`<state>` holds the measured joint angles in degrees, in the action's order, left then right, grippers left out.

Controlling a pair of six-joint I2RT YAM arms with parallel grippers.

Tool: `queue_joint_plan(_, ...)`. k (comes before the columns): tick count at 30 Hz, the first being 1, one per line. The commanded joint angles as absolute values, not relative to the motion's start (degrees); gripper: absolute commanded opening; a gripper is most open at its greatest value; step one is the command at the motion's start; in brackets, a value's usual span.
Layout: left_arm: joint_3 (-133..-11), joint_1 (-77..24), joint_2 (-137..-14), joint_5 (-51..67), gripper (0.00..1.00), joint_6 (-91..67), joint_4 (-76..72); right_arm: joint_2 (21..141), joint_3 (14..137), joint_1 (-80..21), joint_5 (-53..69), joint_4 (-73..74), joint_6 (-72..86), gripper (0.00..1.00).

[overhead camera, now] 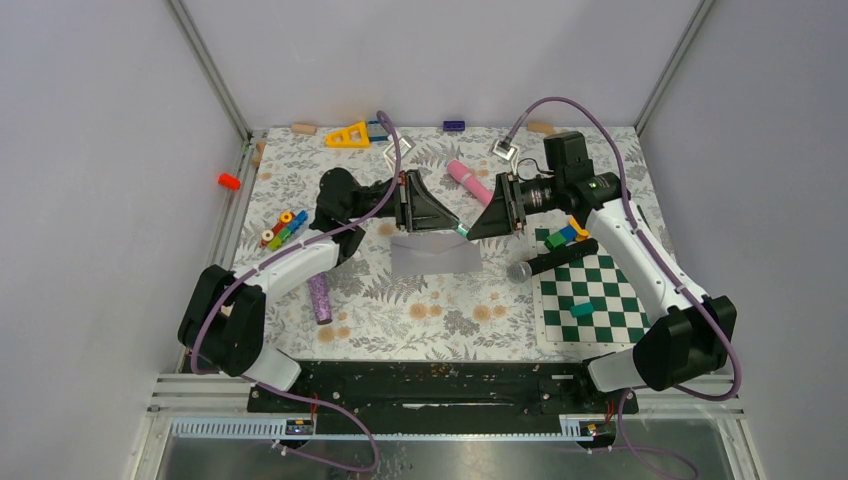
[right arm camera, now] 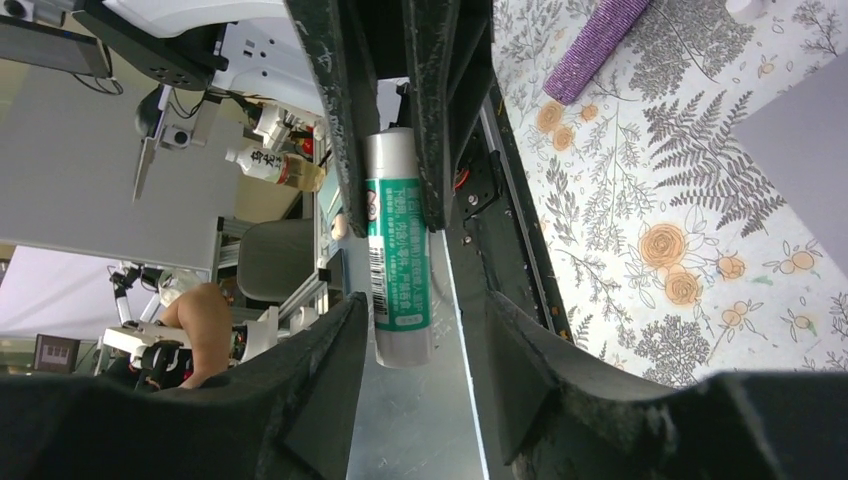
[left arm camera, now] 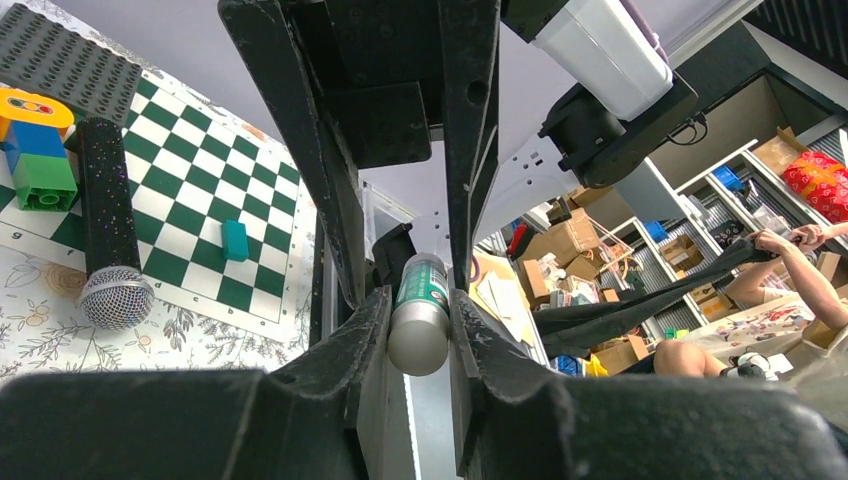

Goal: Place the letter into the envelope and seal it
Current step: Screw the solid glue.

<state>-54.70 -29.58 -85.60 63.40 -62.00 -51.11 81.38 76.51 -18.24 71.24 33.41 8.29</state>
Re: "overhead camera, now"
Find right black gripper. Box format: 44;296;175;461
468;171;565;241

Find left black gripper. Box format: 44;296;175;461
348;170;460;233

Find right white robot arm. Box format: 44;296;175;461
467;131;742;412

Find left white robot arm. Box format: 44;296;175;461
177;168;460;411

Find pink toy microphone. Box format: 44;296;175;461
447;160;493;206

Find black microphone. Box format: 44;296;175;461
506;239;600;284

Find floral table mat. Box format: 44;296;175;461
209;125;694;364

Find lego toy on chessboard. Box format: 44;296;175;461
544;217;590;251

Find dark purple lego brick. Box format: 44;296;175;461
442;120;466;132

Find blue grey lego brick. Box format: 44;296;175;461
365;120;390;142

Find wooden block right back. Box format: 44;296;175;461
526;121;558;136

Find wooden block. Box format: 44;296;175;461
526;121;558;136
290;123;318;136

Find yellow triangle toy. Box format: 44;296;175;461
325;121;370;149

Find teal block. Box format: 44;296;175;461
569;302;595;318

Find green white chessboard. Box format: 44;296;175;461
531;248;650;351

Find purple glitter microphone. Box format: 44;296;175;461
307;273;333;325

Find wooden block left back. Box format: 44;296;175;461
290;123;318;136

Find colourful lego toy stack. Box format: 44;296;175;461
259;210;308;252

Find orange red cylinder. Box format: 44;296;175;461
217;173;241;191

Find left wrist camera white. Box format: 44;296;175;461
382;136;416;171

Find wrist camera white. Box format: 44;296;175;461
382;136;416;171
490;138;519;164

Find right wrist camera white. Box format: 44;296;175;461
490;138;519;164

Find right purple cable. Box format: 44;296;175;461
506;96;743;480

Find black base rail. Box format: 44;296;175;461
246;361;622;435

